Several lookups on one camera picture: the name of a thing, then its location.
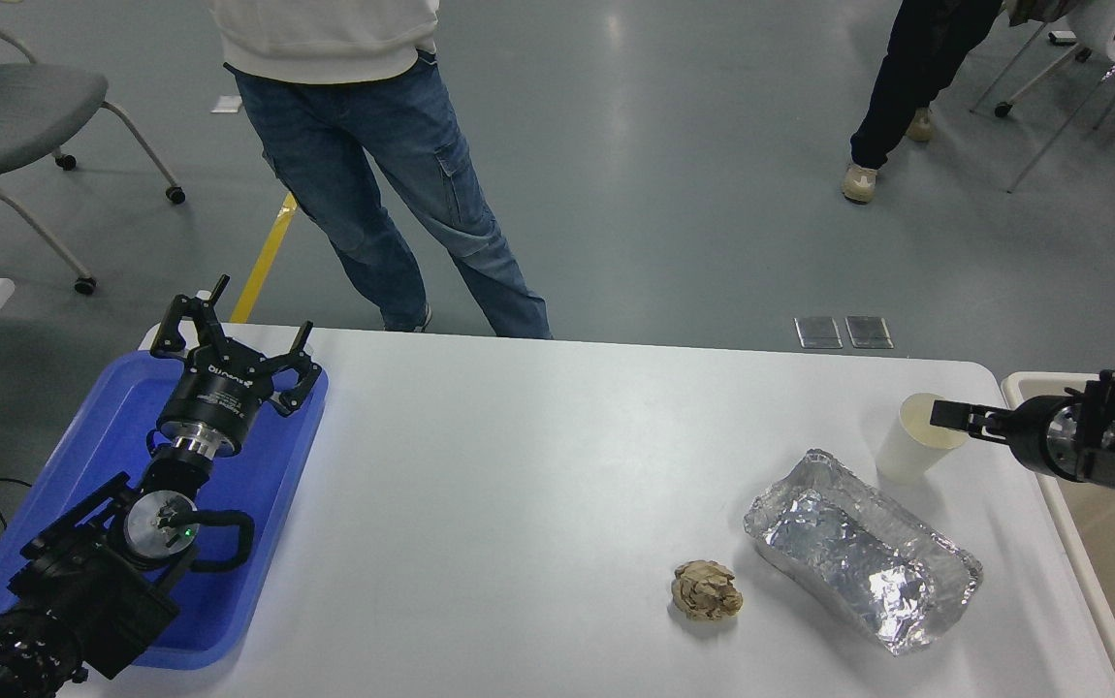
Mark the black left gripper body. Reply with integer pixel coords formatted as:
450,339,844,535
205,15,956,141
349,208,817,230
157,343,275,456

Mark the metal floor plate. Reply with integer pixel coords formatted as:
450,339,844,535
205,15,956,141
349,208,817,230
795,316,843,350
845,315,894,350

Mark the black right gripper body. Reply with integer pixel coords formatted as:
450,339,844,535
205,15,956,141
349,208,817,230
1007,398,1063,476

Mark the person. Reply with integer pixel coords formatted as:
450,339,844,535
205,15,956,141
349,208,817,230
842,0,1004,205
208,0,554,340

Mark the crumpled tan paper ball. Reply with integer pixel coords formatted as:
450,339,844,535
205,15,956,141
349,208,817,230
671,559,746,624

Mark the grey office chair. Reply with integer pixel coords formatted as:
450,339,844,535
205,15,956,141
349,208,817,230
0,0,187,295

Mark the blue plastic tray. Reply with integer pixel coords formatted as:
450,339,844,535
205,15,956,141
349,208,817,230
0,349,330,672

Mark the white paper cup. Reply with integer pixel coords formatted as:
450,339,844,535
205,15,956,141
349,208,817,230
875,392,972,485

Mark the crumpled foil tray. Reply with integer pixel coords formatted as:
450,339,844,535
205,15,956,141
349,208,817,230
744,448,985,657

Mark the metal-legged chair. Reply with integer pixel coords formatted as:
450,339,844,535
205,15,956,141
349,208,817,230
970,19,1097,119

